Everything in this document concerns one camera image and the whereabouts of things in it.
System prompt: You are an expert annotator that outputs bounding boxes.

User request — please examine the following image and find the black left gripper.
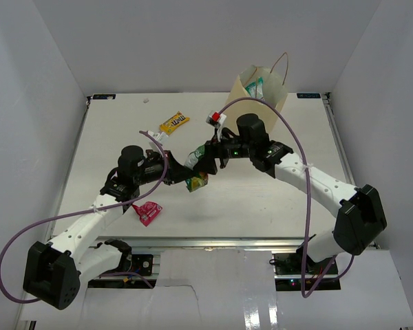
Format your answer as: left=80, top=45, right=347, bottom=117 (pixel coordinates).
left=134, top=151, right=195, bottom=186

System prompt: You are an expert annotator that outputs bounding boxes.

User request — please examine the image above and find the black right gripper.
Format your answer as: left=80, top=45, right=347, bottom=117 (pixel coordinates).
left=193, top=128, right=254, bottom=175

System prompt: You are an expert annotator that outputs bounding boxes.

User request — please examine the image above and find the green Skittles packet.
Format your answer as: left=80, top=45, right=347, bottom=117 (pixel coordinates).
left=184, top=145, right=209, bottom=193

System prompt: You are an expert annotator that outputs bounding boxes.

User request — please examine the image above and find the pink candy packet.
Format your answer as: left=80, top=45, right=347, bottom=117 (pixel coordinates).
left=132, top=201, right=162, bottom=227

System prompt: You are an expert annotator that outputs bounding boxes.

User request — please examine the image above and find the teal candy bag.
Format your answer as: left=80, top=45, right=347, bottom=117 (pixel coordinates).
left=245, top=77, right=264, bottom=100

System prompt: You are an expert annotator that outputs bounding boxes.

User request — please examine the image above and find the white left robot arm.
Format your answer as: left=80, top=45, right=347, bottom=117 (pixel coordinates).
left=23, top=145, right=195, bottom=310

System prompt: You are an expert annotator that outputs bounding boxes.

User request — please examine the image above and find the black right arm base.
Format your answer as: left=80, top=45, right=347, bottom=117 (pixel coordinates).
left=267, top=252, right=341, bottom=292

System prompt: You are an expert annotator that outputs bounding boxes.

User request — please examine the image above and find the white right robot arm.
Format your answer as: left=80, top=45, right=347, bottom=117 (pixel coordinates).
left=184, top=113, right=387, bottom=274

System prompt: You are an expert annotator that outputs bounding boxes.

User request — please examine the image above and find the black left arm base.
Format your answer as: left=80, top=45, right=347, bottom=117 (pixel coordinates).
left=102, top=239, right=153, bottom=289

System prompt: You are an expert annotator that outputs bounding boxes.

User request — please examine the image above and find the yellow M&M's packet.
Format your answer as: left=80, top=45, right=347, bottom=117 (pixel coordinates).
left=159, top=111, right=190, bottom=135

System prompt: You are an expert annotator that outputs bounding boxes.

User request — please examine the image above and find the white paper sheet front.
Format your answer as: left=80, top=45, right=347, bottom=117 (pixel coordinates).
left=21, top=250, right=413, bottom=329

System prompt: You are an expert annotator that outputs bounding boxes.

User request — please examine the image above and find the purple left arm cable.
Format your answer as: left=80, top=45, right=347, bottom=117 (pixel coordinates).
left=0, top=129, right=169, bottom=305

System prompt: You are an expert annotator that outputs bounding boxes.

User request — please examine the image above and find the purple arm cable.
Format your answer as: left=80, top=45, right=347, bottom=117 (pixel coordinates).
left=216, top=96, right=356, bottom=298
left=0, top=129, right=169, bottom=305

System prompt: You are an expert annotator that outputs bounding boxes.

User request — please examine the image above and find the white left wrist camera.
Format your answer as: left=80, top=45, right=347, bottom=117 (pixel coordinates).
left=147, top=131, right=169, bottom=152

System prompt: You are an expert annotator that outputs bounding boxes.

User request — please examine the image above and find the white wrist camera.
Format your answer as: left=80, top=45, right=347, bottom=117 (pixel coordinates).
left=206, top=111, right=226, bottom=142
left=147, top=131, right=169, bottom=152

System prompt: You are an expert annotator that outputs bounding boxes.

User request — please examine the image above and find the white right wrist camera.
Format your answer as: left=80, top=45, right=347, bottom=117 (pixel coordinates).
left=206, top=111, right=226, bottom=142

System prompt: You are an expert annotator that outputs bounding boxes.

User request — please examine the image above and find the aluminium table frame rail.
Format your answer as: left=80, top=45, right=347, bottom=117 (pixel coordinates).
left=46, top=236, right=379, bottom=249

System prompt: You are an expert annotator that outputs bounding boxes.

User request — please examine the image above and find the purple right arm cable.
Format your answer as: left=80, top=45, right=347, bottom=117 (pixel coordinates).
left=216, top=96, right=356, bottom=298

